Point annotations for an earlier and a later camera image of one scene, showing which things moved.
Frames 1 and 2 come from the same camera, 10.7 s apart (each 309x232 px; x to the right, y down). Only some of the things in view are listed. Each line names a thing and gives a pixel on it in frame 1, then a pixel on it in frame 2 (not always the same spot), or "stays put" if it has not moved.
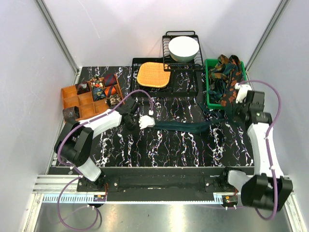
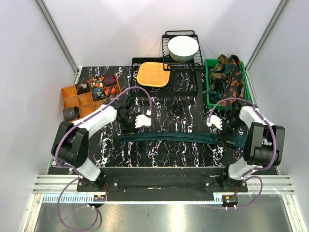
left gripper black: [137, 129] stays put
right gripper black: [238, 111] -> [224, 135]
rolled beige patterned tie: [113, 99] stays put
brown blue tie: [71, 113] stays put
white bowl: [183, 49] stays put
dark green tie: [196, 126] -> [183, 137]
